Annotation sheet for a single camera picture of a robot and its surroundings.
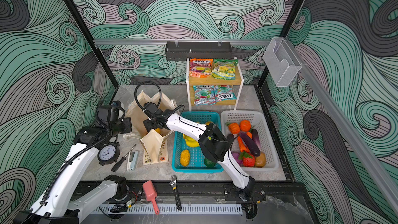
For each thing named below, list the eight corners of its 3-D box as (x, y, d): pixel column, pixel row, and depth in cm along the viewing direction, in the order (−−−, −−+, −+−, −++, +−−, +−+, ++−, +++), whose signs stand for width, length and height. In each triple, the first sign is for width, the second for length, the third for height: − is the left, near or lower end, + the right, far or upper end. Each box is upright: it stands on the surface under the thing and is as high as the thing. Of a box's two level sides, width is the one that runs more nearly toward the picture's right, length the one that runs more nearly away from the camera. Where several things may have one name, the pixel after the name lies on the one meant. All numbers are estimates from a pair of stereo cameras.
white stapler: (126, 170, 82) (124, 168, 80) (131, 152, 88) (129, 150, 86) (135, 170, 82) (133, 168, 80) (139, 152, 88) (138, 150, 86)
